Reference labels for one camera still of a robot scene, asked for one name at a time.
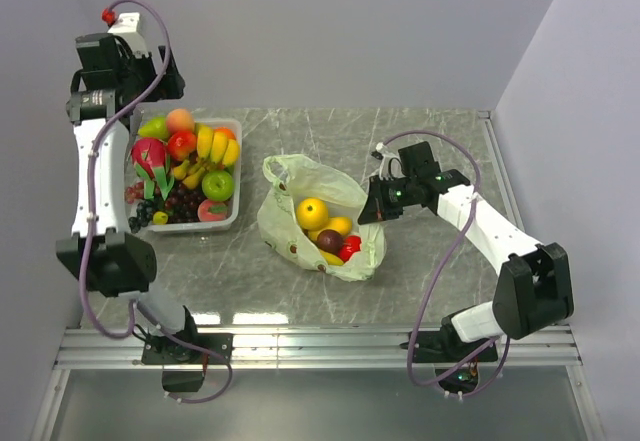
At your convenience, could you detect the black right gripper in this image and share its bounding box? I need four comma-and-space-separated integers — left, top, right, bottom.
359, 174, 418, 224

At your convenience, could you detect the orange fake peach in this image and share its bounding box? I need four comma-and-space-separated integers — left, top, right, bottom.
165, 108, 195, 135

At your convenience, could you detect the shiny red fake apple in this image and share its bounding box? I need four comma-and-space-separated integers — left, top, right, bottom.
338, 235, 362, 263

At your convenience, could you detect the dark red fake plum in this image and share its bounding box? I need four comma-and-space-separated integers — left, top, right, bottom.
315, 229, 344, 255

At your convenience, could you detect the yellow fake lemon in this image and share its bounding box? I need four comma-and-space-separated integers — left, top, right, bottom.
296, 198, 329, 231

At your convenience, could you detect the large yellow banana bunch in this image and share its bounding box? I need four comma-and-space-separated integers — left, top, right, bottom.
319, 250, 344, 266

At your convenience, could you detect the pale green avocado plastic bag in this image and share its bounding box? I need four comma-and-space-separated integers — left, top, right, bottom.
257, 154, 386, 282

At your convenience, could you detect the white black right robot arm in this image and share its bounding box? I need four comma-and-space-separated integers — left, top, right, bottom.
358, 142, 574, 361

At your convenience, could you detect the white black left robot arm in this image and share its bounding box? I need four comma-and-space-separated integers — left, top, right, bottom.
56, 29, 202, 363

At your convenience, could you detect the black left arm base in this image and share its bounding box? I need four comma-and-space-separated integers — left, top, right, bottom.
141, 333, 233, 404

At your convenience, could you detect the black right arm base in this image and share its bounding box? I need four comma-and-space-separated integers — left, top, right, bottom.
400, 325, 510, 400

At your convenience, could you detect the green yellow fake pear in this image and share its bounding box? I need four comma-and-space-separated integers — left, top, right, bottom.
138, 117, 170, 142

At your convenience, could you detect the pink fake dragon fruit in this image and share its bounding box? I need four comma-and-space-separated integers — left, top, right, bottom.
131, 137, 175, 200

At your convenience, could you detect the orange fake tangerine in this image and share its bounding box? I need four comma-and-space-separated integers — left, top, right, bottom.
214, 127, 236, 140

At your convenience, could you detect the green fake apple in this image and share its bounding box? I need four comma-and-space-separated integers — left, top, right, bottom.
201, 170, 235, 202

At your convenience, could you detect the red fake grape bunch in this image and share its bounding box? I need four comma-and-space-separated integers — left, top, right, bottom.
124, 181, 144, 204

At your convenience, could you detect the pink flat fake peach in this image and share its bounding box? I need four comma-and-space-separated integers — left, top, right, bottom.
197, 199, 229, 223

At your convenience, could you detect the small green fake grape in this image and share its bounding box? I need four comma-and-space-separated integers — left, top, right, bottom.
152, 211, 169, 225

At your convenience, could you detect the small yellow banana bunch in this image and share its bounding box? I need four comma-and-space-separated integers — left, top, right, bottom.
196, 124, 241, 169

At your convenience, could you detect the white plastic fruit bin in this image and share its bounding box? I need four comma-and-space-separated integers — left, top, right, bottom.
126, 115, 242, 233

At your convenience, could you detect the tiny yellow banana bunch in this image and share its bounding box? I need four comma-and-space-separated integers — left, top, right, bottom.
171, 158, 206, 190

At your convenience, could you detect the dark red grape bunch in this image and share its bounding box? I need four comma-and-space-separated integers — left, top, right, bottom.
162, 183, 205, 224

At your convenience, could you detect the dark purple grape bunch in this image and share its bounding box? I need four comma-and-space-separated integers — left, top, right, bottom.
128, 200, 155, 234

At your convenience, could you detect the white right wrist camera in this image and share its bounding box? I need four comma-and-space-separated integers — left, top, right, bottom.
371, 142, 403, 180

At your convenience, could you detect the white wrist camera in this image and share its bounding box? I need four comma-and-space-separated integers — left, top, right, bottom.
371, 142, 403, 180
108, 12, 149, 59

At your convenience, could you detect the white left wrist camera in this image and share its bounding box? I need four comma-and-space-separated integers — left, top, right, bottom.
108, 12, 149, 59

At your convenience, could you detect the aluminium mounting rail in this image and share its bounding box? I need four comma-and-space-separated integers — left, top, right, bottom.
54, 325, 582, 370

